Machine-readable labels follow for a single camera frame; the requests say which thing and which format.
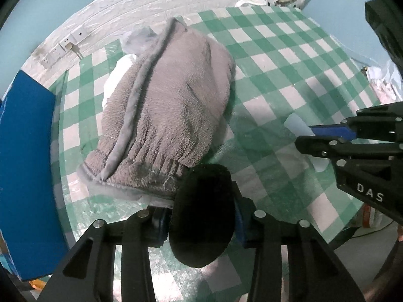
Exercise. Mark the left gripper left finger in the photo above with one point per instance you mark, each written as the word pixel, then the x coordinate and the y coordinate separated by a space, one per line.
pixel 87 272

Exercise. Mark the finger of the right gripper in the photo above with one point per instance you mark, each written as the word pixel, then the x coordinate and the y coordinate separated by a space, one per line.
pixel 332 148
pixel 338 130

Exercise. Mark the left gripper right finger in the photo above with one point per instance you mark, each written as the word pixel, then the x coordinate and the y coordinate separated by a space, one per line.
pixel 314 271

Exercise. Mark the white foam roll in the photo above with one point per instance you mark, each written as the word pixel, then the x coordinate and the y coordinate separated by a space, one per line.
pixel 298 127

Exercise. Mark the black soft sponge ball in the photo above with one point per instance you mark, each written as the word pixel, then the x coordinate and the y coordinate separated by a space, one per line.
pixel 203 217

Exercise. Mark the white plastic bag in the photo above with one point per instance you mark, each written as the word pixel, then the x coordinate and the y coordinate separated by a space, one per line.
pixel 386 82

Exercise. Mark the green white checkered tablecloth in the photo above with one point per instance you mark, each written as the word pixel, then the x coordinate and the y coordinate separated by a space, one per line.
pixel 285 64

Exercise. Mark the blue cardboard box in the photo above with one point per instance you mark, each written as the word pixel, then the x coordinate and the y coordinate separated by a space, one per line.
pixel 30 224

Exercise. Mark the white electric kettle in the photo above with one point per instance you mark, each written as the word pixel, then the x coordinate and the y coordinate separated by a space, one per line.
pixel 242 3

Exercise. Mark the white crumpled cloth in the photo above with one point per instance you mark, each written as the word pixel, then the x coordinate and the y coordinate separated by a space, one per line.
pixel 121 68

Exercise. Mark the grey folded cloth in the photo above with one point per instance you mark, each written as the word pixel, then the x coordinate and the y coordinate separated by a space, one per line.
pixel 137 41

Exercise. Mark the white wall socket strip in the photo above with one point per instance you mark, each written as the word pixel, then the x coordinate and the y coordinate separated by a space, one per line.
pixel 75 37

